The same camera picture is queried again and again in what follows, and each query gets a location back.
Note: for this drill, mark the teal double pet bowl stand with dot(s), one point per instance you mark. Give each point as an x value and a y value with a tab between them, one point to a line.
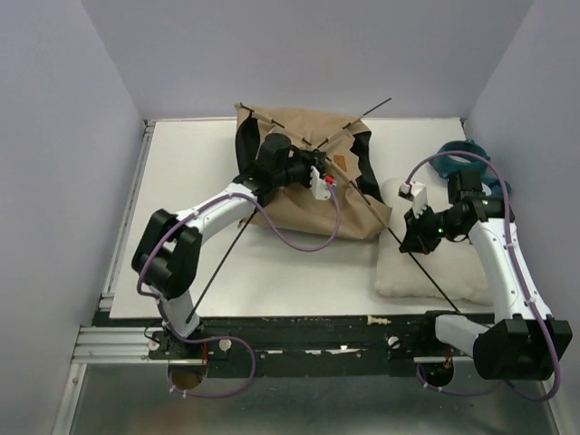
467	154

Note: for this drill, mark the white chess piece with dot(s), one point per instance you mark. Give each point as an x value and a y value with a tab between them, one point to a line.
373	320

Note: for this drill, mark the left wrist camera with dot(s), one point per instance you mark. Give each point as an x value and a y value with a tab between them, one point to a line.
322	186

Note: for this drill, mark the white fluffy cushion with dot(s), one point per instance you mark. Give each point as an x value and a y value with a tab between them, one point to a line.
453	269

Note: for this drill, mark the aluminium frame rail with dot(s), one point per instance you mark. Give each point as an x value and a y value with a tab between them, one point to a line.
77	370

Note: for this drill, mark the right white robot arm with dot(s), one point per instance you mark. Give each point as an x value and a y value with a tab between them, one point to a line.
525	342

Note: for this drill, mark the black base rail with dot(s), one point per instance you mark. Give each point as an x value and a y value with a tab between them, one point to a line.
304	347

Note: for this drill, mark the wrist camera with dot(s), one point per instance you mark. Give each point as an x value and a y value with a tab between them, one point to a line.
322	186
416	193

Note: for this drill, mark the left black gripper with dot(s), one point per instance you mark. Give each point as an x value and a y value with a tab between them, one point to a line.
309	159

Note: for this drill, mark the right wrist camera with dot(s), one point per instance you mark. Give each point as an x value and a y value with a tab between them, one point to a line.
416	193

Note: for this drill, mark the beige black pet tent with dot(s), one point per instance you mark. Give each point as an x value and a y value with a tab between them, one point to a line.
359	212

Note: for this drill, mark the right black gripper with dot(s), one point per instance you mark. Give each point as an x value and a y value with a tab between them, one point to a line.
415	236

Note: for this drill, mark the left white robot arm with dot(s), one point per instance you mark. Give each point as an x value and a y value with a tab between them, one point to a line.
166	258

